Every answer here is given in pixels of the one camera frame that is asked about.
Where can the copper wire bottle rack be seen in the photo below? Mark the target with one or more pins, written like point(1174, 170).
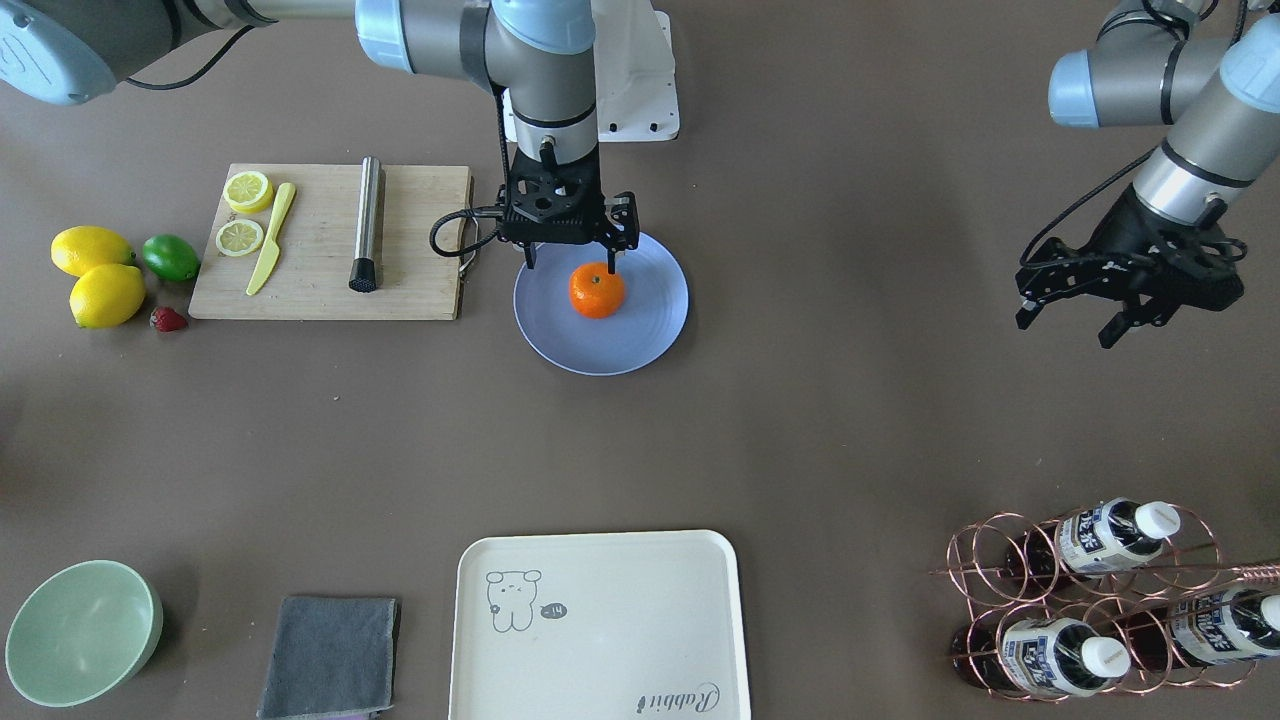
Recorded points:
point(1137, 605)

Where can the lemon half slice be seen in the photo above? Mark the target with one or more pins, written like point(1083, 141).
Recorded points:
point(239, 237)
point(248, 192)

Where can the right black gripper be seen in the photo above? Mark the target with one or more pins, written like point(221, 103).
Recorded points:
point(623, 218)

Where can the upper lemon half slice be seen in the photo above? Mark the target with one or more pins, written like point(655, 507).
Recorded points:
point(239, 237)

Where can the orange tangerine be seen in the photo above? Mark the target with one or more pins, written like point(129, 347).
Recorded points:
point(595, 291)

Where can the red strawberry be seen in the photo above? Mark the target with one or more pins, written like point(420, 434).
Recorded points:
point(166, 319)

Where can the white camera mast base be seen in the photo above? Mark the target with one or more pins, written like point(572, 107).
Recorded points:
point(640, 80)

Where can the wooden cutting board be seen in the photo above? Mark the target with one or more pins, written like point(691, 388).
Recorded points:
point(311, 279)

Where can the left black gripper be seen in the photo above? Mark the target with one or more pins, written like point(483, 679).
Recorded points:
point(1122, 233)

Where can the blue round plate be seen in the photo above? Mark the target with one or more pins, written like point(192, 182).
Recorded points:
point(648, 323)

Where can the yellow plastic knife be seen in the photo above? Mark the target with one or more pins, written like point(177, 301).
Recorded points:
point(270, 250)

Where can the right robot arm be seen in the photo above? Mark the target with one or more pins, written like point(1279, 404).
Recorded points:
point(69, 52)

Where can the lower lemon half slice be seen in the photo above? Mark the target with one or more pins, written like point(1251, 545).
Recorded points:
point(248, 192)

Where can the lower whole lemon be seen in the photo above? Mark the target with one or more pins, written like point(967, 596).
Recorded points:
point(79, 249)

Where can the mint green bowl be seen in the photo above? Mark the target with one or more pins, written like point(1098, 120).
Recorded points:
point(86, 630)

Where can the front tea bottle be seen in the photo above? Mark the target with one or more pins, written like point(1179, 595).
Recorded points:
point(1039, 658)

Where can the cream rabbit tray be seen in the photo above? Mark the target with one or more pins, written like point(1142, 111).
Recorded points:
point(630, 625)

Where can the rear tea bottle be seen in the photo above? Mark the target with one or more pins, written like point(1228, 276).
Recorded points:
point(1116, 535)
point(1220, 628)

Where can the tea bottle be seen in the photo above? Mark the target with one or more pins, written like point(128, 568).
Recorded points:
point(1116, 535)
point(1220, 628)
point(1039, 658)

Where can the green lime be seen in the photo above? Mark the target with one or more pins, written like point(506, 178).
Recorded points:
point(171, 258)

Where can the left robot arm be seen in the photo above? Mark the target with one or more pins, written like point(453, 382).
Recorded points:
point(1219, 97)

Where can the grey folded cloth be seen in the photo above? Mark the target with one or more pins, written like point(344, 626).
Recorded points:
point(332, 658)

